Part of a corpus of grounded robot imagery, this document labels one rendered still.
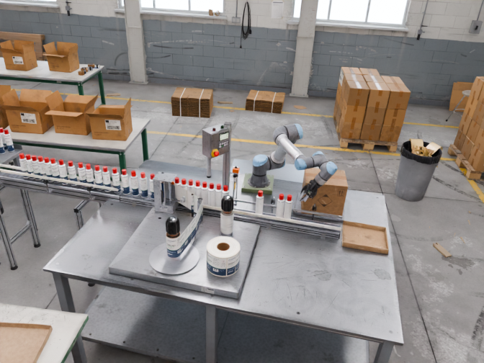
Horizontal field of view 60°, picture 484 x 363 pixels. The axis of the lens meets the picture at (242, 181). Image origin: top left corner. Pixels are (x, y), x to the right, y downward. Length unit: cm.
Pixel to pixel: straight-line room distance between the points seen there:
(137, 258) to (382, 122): 445
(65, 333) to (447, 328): 283
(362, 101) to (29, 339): 496
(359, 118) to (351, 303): 400
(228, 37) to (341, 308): 645
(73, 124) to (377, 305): 336
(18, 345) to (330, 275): 176
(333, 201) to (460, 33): 592
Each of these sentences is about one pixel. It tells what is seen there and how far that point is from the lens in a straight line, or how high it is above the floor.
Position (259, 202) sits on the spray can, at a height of 101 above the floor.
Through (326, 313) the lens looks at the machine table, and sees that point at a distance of 247.
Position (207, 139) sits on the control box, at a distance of 284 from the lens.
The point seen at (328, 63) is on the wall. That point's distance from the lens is 825.
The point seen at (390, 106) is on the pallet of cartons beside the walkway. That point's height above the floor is 68.
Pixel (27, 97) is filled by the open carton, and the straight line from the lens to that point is 502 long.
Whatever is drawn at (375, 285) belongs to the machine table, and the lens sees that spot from 272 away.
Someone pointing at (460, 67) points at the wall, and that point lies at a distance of 875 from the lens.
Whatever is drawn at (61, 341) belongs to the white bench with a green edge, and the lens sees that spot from 245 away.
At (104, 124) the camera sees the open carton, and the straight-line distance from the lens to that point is 440.
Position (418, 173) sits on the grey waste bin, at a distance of 512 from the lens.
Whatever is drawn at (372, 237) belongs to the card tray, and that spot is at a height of 83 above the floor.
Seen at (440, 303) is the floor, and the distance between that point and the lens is 406.
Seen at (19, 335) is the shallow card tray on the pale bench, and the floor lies 80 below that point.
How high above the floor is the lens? 261
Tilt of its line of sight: 30 degrees down
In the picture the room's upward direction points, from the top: 3 degrees clockwise
